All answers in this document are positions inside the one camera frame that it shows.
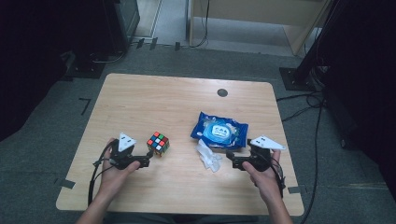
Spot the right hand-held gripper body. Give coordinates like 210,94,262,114
245,134,287,173

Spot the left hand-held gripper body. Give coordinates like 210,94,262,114
107,132,148,171

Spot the multicoloured puzzle cube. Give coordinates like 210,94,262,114
146,131,171,158

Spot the white wet wipe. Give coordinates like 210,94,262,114
194,138,224,174

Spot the blue wet wipes packet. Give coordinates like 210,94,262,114
190,111,249,151

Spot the person's right hand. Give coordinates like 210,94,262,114
241,147,283,203

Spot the person's left hand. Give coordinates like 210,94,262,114
98,137,142,201

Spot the black stand base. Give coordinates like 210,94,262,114
64,50,107,80

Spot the black metal stand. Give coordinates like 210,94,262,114
278,0,342,92

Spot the dark curtain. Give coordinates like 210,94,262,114
0,0,108,143
320,0,396,202

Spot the black cabinet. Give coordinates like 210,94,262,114
103,0,141,54

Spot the right hand-held gripper black cable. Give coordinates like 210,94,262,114
268,157,287,199

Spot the hand-held gripper black cable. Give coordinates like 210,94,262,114
268,157,287,199
87,145,117,207

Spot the left hand-held gripper black cable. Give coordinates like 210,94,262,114
87,145,117,207

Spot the long black floor cable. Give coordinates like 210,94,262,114
299,102,325,224

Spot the black looped floor cable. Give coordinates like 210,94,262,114
276,91,327,123

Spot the black hanging cable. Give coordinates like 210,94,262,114
189,0,211,49

